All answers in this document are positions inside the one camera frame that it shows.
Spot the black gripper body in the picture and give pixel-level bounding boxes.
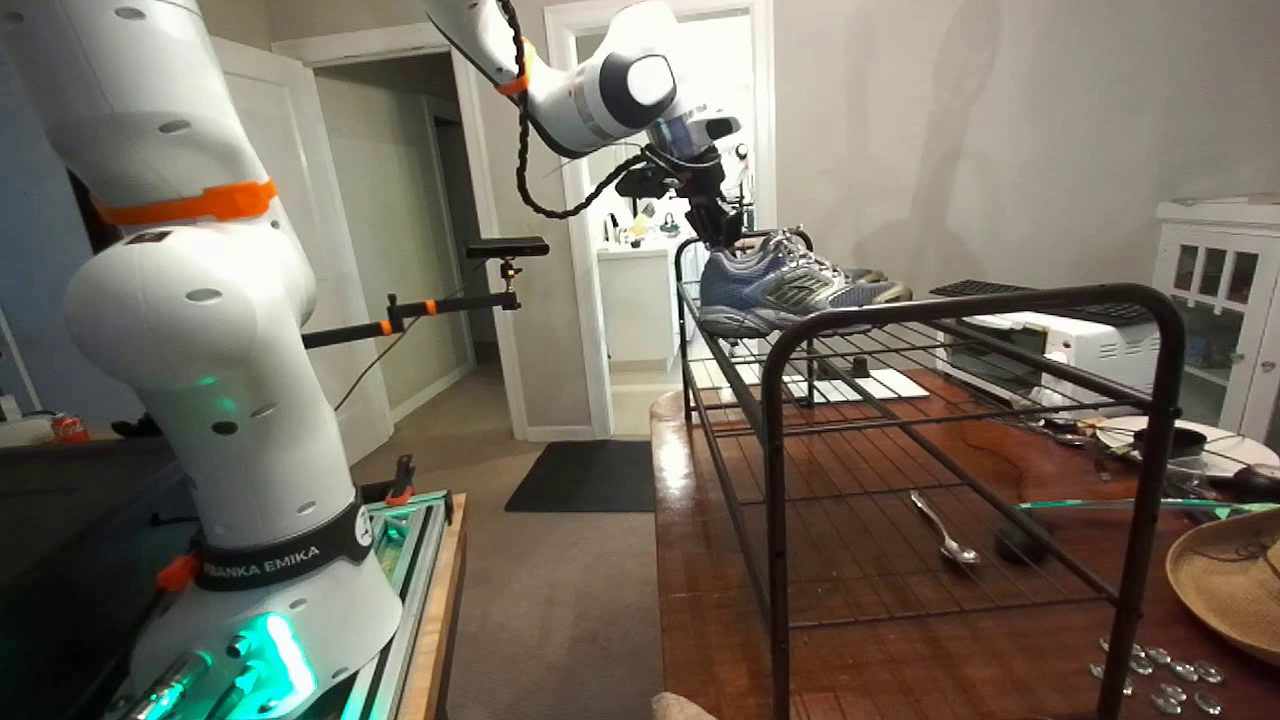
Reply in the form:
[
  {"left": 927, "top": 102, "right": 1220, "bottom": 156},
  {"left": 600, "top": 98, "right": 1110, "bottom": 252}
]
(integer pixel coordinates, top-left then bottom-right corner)
[{"left": 680, "top": 154, "right": 744, "bottom": 222}]

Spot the white glass door cabinet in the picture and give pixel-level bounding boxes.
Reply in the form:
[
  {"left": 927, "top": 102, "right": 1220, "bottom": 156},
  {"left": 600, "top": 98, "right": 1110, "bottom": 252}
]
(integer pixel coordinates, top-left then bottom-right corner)
[{"left": 1149, "top": 198, "right": 1280, "bottom": 452}]

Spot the black metal shoe rack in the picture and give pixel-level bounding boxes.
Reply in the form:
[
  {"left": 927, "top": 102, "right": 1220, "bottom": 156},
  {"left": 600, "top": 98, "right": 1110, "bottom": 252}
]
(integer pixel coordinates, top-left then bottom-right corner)
[{"left": 672, "top": 229, "right": 1191, "bottom": 720}]

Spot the blue grey mesh sneaker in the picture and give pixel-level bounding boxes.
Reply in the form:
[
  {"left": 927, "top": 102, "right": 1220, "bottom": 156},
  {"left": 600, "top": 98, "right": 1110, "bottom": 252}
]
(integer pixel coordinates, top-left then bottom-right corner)
[
  {"left": 693, "top": 246, "right": 912, "bottom": 339},
  {"left": 734, "top": 229, "right": 816, "bottom": 264}
]

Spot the silver metal spoon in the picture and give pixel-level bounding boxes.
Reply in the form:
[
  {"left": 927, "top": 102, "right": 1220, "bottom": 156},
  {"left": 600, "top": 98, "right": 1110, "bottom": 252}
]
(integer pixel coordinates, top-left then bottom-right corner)
[{"left": 909, "top": 490, "right": 983, "bottom": 578}]

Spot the green toothbrush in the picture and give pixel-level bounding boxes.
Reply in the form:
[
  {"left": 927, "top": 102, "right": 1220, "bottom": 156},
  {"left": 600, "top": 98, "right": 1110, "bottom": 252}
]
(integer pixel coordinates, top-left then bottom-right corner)
[{"left": 1017, "top": 492, "right": 1280, "bottom": 525}]

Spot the white box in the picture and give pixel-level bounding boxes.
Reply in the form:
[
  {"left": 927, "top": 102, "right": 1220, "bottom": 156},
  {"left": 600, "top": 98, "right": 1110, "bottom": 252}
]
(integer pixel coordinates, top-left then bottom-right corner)
[{"left": 958, "top": 314, "right": 1162, "bottom": 401}]

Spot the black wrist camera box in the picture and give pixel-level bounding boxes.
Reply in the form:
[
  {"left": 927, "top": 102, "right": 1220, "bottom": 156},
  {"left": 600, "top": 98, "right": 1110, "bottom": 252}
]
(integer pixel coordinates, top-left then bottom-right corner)
[{"left": 612, "top": 156, "right": 687, "bottom": 208}]

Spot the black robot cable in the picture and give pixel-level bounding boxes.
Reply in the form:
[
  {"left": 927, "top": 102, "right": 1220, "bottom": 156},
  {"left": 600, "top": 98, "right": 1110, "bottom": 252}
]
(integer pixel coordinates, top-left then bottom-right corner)
[{"left": 492, "top": 0, "right": 672, "bottom": 224}]

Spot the white plate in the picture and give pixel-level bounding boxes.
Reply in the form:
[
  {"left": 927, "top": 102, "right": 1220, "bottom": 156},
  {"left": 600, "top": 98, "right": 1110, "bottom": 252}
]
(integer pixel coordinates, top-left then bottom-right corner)
[{"left": 1083, "top": 413, "right": 1280, "bottom": 484}]

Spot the white paper sheet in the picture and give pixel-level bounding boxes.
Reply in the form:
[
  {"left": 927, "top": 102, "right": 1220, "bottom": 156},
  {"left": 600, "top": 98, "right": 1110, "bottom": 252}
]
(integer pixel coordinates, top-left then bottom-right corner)
[{"left": 727, "top": 361, "right": 934, "bottom": 407}]

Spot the white door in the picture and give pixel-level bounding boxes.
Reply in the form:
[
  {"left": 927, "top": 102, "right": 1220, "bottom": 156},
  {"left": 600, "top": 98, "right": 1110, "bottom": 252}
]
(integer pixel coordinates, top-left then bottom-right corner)
[{"left": 195, "top": 35, "right": 401, "bottom": 466}]

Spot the wooden bench top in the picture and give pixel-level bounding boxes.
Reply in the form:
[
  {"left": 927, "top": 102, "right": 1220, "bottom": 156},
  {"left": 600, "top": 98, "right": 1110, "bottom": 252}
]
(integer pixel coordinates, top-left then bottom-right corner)
[{"left": 397, "top": 492, "right": 472, "bottom": 720}]

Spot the small black object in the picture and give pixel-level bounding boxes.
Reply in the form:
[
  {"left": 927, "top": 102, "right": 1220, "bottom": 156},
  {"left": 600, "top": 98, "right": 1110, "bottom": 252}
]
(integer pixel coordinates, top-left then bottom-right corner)
[{"left": 996, "top": 527, "right": 1051, "bottom": 568}]

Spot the small red ball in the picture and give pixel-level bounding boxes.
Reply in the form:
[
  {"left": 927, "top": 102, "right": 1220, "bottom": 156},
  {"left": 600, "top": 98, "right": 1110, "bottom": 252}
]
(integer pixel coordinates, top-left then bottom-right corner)
[{"left": 45, "top": 413, "right": 96, "bottom": 447}]

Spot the black floor mat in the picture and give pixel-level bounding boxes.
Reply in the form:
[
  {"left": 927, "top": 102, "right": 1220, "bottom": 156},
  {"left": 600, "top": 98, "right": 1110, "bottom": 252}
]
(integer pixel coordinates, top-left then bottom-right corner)
[{"left": 498, "top": 435, "right": 659, "bottom": 517}]

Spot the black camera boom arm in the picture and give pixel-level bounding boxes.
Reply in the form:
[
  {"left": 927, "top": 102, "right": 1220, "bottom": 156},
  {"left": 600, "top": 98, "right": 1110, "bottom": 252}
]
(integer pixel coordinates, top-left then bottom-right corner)
[{"left": 290, "top": 255, "right": 526, "bottom": 354}]

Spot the black stereo camera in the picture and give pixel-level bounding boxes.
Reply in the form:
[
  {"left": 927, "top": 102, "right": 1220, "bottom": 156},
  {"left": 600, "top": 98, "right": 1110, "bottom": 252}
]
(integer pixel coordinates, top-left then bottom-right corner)
[{"left": 464, "top": 232, "right": 551, "bottom": 264}]

